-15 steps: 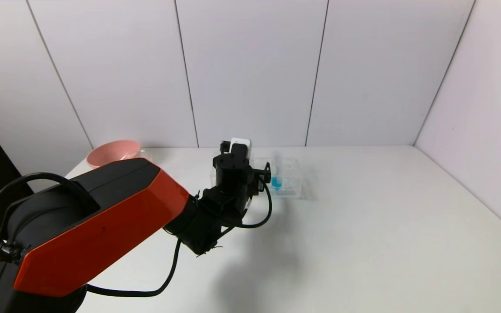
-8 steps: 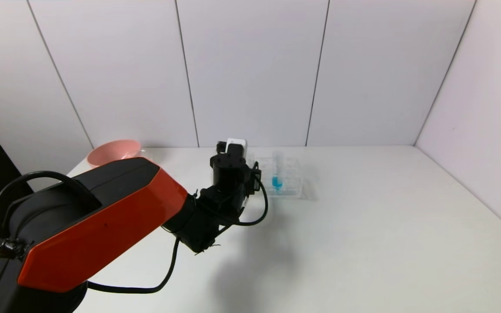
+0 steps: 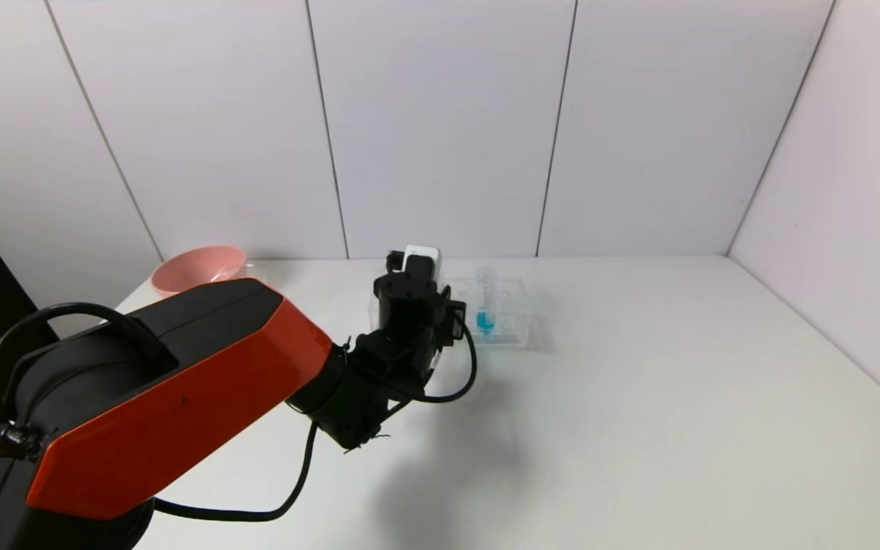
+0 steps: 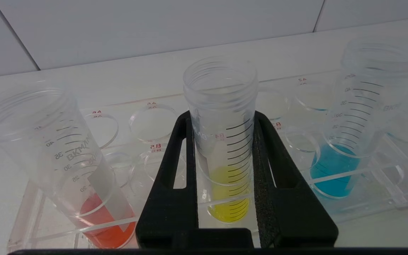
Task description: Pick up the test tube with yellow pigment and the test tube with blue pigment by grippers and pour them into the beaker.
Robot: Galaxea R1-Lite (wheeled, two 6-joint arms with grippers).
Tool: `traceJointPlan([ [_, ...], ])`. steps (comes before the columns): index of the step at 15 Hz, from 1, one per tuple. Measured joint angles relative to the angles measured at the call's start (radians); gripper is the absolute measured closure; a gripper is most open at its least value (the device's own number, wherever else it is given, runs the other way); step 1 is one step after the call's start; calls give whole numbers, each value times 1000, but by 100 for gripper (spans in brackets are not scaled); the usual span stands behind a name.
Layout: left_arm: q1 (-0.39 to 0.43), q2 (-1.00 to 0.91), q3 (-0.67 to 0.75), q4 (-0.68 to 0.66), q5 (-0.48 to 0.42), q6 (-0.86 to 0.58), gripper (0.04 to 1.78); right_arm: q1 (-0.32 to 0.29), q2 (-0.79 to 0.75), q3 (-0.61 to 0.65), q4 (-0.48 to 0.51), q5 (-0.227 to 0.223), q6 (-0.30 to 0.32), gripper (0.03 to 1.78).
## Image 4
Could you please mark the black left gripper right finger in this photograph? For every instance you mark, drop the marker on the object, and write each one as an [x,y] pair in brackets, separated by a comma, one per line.
[289,212]

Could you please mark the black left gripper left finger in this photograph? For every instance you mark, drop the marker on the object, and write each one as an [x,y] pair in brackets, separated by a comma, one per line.
[165,209]

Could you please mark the test tube with yellow pigment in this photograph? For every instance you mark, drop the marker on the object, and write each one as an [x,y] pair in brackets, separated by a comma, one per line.
[221,102]

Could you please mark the test tube with blue pigment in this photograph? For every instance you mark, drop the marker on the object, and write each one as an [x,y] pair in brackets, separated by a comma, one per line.
[363,106]

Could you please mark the clear acrylic test tube rack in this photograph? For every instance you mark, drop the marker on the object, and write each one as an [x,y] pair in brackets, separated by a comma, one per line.
[151,124]

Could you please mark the test tube with red pigment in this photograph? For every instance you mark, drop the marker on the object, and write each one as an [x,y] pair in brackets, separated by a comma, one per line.
[66,156]

